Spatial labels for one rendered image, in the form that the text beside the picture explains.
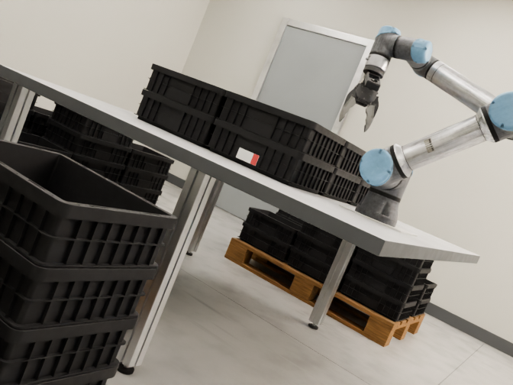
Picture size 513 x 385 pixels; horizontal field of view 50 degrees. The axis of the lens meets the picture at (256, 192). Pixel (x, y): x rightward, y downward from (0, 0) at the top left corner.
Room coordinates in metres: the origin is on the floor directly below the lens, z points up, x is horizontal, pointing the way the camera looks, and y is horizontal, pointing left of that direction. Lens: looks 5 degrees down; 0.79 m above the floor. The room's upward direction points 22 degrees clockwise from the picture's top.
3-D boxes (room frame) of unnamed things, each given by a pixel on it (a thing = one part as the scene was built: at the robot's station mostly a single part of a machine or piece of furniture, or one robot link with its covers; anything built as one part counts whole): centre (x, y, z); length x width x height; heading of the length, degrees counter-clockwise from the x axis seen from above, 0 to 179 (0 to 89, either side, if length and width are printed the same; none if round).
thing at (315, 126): (2.05, 0.00, 0.92); 0.40 x 0.30 x 0.02; 59
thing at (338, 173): (2.31, -0.15, 0.76); 0.40 x 0.30 x 0.12; 59
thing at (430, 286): (3.66, -1.13, 0.26); 0.40 x 0.30 x 0.23; 60
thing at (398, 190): (1.93, -0.42, 0.87); 0.13 x 0.12 x 0.14; 149
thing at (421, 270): (3.31, -0.93, 0.37); 0.40 x 0.30 x 0.45; 60
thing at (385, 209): (1.93, -0.42, 0.75); 0.15 x 0.15 x 0.10
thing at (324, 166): (2.05, 0.00, 0.76); 0.40 x 0.30 x 0.12; 59
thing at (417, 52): (1.87, -0.31, 1.27); 0.11 x 0.11 x 0.08; 59
